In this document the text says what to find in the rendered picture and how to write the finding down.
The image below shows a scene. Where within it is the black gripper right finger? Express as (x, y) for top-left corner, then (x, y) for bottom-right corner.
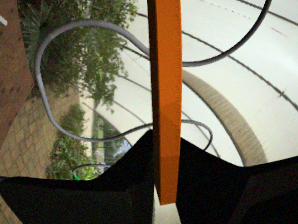
(176, 137), (298, 224)

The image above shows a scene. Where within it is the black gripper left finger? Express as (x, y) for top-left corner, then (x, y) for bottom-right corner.
(0, 129), (154, 224)

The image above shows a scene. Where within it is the orange handle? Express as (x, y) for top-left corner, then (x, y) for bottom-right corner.
(148, 0), (182, 205)

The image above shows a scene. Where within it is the white loop with straight handle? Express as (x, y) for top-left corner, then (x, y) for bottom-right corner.
(0, 15), (8, 26)

